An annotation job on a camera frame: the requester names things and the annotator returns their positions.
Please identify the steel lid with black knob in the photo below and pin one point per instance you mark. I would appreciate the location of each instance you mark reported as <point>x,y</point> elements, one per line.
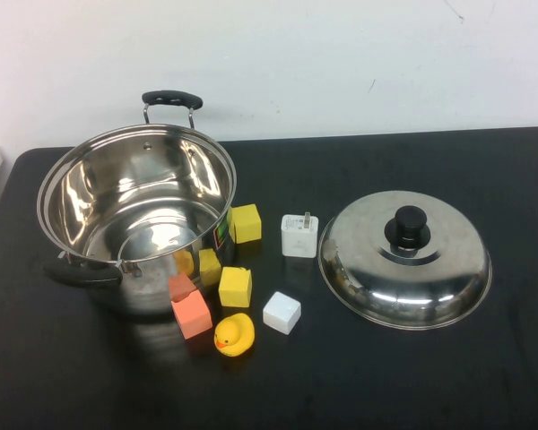
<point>430,286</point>

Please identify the yellow foam cube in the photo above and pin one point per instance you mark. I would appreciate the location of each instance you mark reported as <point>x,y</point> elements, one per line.
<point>247,224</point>
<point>235,286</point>

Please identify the white plug charger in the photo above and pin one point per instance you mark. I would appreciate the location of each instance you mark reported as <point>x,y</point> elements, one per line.
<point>298,239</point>

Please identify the white foam cube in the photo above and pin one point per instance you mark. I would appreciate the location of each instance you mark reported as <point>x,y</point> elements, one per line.
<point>281,312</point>

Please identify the yellow rubber duck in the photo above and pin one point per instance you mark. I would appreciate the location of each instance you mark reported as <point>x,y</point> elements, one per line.
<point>235,336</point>

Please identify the orange foam cube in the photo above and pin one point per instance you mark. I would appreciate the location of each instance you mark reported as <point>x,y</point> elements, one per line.
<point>192,315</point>

